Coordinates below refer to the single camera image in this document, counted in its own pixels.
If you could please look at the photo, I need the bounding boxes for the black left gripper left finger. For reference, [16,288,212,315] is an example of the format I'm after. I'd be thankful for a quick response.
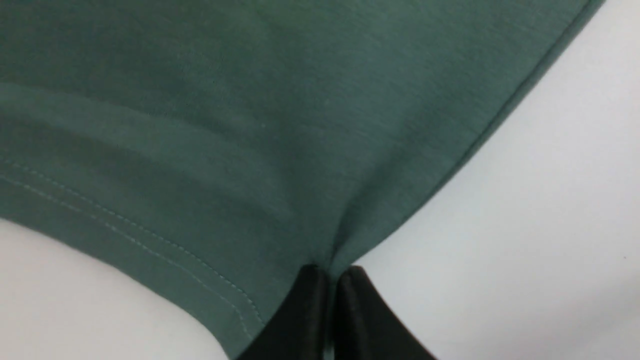
[238,265,330,360]

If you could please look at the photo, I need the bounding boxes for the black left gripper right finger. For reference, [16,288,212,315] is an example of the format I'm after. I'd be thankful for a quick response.
[334,266,435,360]

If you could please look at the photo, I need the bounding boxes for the green long sleeve shirt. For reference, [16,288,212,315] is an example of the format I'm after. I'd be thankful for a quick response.
[0,0,602,358]

